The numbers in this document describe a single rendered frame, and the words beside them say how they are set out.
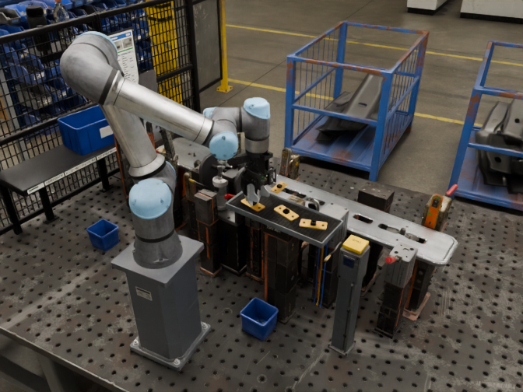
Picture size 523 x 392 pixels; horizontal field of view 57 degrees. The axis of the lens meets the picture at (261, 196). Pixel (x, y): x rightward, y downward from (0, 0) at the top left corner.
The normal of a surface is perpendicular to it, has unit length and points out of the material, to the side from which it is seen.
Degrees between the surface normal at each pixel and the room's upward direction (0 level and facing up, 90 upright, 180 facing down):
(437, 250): 0
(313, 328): 0
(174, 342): 90
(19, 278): 0
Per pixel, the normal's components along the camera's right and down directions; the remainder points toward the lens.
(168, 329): 0.31, 0.52
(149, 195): 0.01, -0.76
